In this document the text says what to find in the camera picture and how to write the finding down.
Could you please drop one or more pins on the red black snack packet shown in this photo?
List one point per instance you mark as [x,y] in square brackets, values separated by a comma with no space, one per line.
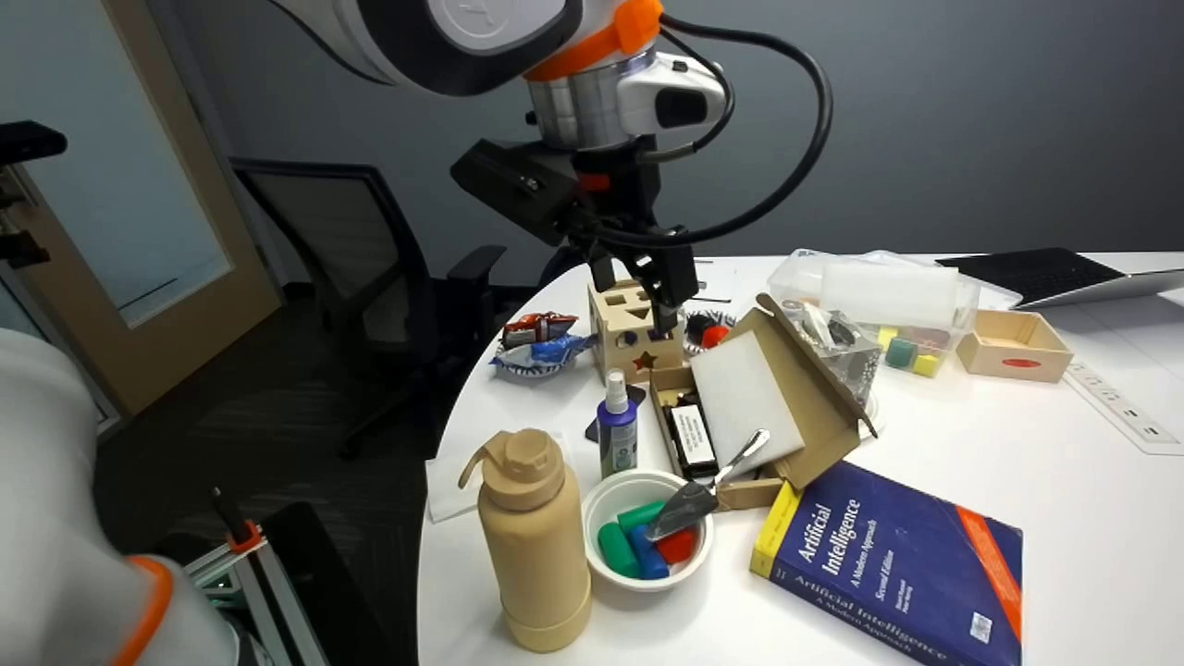
[536,325]

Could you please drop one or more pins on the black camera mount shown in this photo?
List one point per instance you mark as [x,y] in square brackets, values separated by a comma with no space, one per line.
[23,143]

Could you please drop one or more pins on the black office chair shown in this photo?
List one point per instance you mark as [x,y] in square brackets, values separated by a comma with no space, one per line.
[371,281]

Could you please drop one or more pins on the green toy ball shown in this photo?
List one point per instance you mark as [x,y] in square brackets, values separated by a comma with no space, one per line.
[900,351]

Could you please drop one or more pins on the tripod with orange collar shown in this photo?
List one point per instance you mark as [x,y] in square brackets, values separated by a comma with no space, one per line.
[251,579]

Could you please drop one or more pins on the white foam sheet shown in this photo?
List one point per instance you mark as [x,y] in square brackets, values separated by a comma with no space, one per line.
[746,391]

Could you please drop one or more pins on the metal spatula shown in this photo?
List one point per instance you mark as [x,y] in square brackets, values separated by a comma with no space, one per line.
[689,504]

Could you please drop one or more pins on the red toy piece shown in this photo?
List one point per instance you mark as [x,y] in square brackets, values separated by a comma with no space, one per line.
[711,335]

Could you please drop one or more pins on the open cardboard box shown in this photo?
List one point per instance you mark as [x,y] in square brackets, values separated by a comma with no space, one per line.
[814,409]

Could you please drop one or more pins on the blue toy block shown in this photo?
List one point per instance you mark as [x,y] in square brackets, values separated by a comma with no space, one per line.
[647,555]

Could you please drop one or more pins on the tan water bottle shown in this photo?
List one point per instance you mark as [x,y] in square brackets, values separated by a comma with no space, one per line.
[536,555]

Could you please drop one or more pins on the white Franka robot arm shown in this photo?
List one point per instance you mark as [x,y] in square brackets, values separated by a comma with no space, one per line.
[409,39]

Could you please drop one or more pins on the green toy block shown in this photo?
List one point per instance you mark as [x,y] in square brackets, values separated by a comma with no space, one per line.
[614,550]

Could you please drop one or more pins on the small wooden tray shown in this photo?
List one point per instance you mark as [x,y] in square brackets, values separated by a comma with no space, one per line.
[986,355]

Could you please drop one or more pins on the wooden block stand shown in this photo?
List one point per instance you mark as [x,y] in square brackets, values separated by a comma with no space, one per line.
[621,344]

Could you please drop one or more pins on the clear bag of parts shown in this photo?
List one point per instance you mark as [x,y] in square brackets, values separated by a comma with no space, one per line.
[843,351]

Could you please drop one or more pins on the yellow toy block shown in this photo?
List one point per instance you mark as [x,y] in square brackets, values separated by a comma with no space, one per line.
[926,365]

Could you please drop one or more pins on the blue hardcover book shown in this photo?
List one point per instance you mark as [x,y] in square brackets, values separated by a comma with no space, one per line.
[889,555]

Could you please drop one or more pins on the wooden door with glass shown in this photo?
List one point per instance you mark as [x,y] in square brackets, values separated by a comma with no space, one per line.
[186,319]

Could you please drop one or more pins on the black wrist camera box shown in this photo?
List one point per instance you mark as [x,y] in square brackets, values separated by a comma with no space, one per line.
[513,187]

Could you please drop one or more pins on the clear plastic ruler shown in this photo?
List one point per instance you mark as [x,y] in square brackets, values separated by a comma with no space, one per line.
[1123,409]

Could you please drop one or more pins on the white bowl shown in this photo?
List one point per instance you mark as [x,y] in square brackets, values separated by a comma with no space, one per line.
[640,579]

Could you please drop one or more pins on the clear plastic container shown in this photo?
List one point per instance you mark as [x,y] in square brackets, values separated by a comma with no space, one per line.
[889,288]

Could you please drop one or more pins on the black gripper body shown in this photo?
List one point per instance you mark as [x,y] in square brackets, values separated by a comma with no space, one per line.
[631,197]

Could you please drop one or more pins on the blue snack packet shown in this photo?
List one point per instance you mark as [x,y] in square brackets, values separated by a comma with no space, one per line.
[541,355]

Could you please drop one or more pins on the red toy block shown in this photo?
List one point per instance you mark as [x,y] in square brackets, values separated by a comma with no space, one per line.
[682,544]

